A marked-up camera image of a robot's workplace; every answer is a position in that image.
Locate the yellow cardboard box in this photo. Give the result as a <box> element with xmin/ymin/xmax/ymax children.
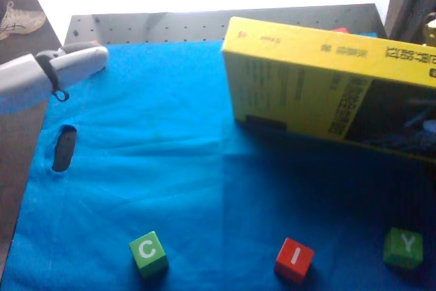
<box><xmin>221</xmin><ymin>16</ymin><xmax>436</xmax><ymax>165</ymax></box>

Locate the blue cloth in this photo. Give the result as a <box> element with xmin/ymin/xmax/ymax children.
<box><xmin>0</xmin><ymin>31</ymin><xmax>436</xmax><ymax>291</ymax></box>

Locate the green block letter C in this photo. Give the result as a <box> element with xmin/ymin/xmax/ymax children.
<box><xmin>128</xmin><ymin>230</ymin><xmax>170</xmax><ymax>280</ymax></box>

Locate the red block letter I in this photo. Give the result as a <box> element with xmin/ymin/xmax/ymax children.
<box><xmin>274</xmin><ymin>237</ymin><xmax>315</xmax><ymax>284</ymax></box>

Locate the green block letter Y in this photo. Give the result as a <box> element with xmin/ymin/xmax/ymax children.
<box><xmin>382</xmin><ymin>227</ymin><xmax>424</xmax><ymax>271</ymax></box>

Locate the white sneaker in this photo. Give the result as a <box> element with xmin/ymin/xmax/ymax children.
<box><xmin>0</xmin><ymin>1</ymin><xmax>47</xmax><ymax>42</ymax></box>

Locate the brass round object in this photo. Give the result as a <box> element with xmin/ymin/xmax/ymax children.
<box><xmin>423</xmin><ymin>12</ymin><xmax>436</xmax><ymax>47</ymax></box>

